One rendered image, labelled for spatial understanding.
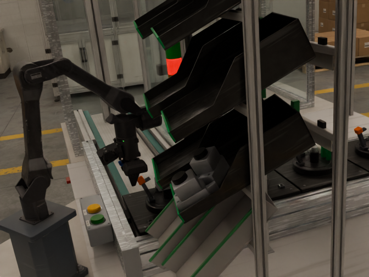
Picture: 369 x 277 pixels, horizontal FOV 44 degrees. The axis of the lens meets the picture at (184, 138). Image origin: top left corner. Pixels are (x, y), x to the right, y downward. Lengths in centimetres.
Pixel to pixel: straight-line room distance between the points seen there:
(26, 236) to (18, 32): 834
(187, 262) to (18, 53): 861
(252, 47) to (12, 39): 882
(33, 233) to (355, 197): 92
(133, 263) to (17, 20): 836
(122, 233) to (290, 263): 46
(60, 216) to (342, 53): 79
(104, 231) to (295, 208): 55
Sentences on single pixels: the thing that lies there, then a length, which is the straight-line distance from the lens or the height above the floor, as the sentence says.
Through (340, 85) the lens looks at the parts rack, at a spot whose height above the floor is 141.
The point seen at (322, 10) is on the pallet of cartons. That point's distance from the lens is 898.
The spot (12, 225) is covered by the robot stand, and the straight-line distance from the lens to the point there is 126.
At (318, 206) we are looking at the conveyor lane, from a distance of 142.
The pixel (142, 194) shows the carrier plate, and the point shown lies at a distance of 146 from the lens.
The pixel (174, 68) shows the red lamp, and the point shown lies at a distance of 144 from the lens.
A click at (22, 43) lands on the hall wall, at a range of 944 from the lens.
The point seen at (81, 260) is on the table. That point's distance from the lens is 141.
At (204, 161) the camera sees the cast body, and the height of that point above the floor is 128.
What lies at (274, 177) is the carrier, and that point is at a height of 97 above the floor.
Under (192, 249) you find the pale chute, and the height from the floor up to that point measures 104.
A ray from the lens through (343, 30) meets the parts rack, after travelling 83.
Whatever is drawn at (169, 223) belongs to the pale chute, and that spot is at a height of 103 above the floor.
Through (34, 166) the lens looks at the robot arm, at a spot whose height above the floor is 121.
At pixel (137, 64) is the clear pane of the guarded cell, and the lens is 262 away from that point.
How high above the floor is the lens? 164
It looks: 21 degrees down
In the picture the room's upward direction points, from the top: 6 degrees counter-clockwise
